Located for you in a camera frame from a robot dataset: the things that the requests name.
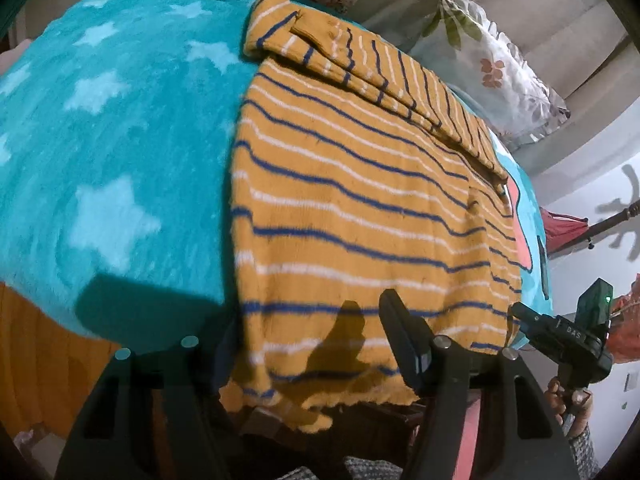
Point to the person's right hand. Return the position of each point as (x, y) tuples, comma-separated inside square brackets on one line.
[(579, 415)]

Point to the white floral satin pillow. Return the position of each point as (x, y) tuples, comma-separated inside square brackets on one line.
[(480, 60)]

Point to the teal star print blanket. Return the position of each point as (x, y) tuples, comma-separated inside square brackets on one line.
[(125, 135)]

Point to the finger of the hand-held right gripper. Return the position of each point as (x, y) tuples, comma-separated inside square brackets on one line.
[(532, 321)]

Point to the beige upholstered headboard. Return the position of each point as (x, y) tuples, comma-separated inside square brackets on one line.
[(550, 5)]

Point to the grey knit garment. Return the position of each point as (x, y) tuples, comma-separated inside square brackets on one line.
[(360, 469)]

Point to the mustard striped knit sweater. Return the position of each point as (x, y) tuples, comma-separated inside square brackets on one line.
[(350, 185)]

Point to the dark wooden coat rack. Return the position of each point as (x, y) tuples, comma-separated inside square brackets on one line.
[(617, 220)]

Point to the person's right forearm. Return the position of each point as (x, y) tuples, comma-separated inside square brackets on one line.
[(585, 455)]

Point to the plain red cloth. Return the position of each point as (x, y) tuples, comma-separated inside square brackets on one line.
[(562, 230)]

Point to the red patterned cloth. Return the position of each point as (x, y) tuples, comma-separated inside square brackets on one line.
[(626, 320)]

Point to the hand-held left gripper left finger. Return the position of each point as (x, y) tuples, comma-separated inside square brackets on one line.
[(195, 375)]

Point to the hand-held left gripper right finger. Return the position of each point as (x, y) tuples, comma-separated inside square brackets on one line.
[(406, 349)]

